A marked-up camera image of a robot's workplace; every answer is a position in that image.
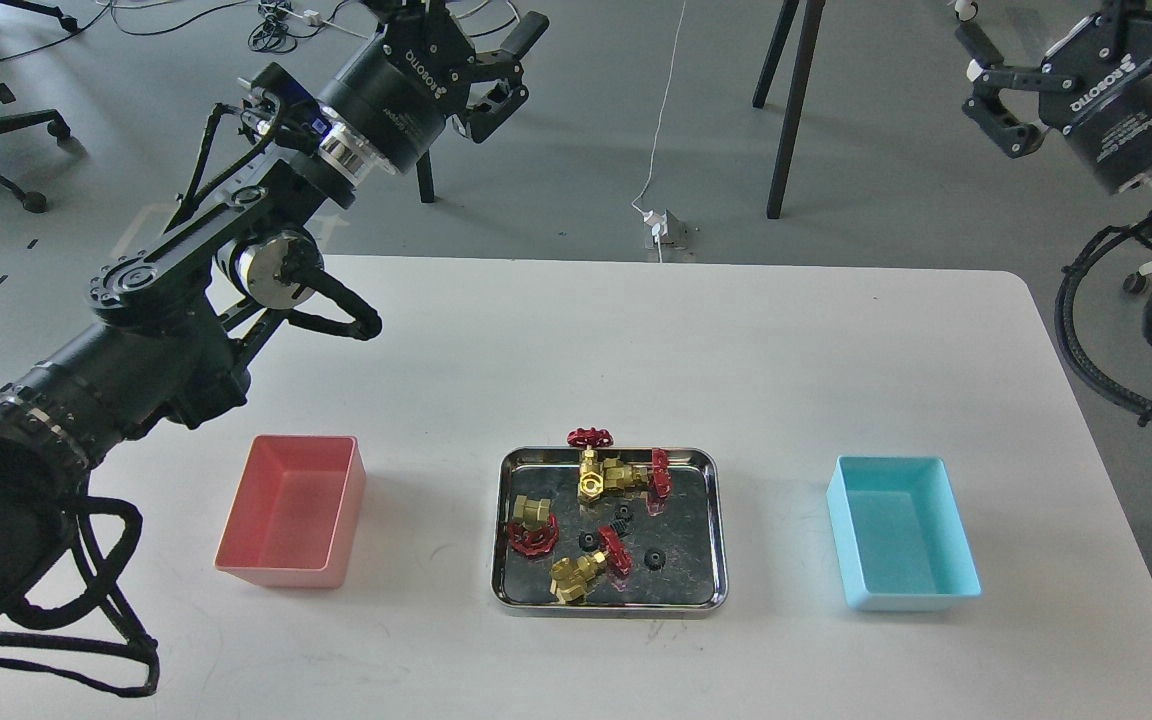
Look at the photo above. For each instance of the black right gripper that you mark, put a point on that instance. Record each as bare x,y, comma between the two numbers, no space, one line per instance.
1105,116

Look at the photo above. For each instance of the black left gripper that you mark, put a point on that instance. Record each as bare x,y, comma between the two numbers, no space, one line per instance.
398,91

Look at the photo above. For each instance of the brass valve red handle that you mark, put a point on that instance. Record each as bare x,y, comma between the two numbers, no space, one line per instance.
650,479
591,474
571,580
532,528

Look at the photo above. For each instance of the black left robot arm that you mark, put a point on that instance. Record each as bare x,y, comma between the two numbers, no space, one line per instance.
179,323

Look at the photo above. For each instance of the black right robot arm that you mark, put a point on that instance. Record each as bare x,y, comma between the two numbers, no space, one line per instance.
1094,87

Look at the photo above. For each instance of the pink plastic box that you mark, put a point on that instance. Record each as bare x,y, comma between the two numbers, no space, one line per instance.
293,520

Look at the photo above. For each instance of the light blue plastic box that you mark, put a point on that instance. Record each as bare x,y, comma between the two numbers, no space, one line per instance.
900,541

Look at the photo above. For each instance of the black tripod leg left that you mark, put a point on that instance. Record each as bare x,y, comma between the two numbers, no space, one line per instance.
425,181

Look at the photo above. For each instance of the black tripod leg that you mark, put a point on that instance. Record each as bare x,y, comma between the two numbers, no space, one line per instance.
811,15
425,181

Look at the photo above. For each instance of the black tripod leg right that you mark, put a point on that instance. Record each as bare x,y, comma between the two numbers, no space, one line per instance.
811,15

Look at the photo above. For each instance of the white power adapter on floor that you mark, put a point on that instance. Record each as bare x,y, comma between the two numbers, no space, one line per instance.
664,230

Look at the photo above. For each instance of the stainless steel tray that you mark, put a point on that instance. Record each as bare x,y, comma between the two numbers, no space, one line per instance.
689,531

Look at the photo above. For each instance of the brass valve red handle top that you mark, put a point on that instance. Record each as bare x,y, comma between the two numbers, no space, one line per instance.
591,474

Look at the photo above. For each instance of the brass valve red handle bottom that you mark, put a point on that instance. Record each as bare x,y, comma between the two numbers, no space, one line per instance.
571,580

